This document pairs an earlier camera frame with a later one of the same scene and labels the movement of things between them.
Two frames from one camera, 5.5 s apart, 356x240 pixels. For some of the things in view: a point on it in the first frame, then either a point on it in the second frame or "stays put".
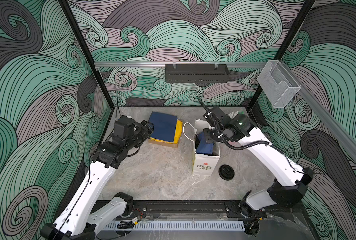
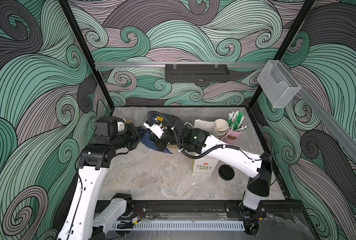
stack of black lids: (226, 172) stays put
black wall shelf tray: (197, 73) stays put
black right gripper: (207, 131) → (158, 139)
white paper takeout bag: (203, 164) stays put
